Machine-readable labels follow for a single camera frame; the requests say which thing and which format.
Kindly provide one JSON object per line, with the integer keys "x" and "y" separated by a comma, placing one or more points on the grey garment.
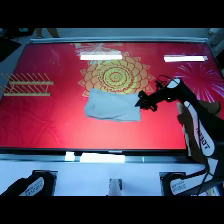
{"x": 111, "y": 106}

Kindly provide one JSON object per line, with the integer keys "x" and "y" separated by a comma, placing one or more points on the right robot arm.
{"x": 200, "y": 133}

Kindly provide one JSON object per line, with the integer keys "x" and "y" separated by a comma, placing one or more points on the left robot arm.
{"x": 31, "y": 186}

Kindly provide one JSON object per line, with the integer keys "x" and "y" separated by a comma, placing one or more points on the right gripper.
{"x": 149, "y": 101}

